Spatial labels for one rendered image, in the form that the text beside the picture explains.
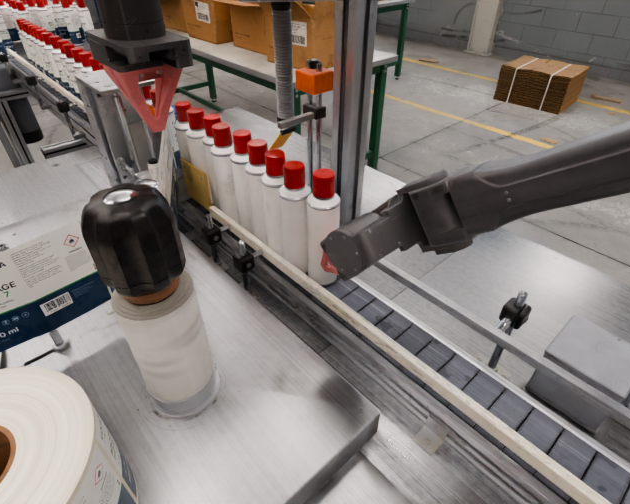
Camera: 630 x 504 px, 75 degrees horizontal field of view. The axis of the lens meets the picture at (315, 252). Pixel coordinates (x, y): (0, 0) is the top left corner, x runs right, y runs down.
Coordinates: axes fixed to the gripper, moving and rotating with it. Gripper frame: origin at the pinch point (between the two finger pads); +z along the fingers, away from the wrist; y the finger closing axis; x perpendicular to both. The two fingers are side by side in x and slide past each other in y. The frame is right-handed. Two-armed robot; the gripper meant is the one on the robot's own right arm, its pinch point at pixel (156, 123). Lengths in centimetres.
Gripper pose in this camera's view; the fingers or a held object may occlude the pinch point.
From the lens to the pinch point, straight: 52.1
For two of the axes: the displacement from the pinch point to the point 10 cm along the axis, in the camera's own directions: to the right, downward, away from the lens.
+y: 6.9, 4.6, -5.6
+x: 7.3, -4.2, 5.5
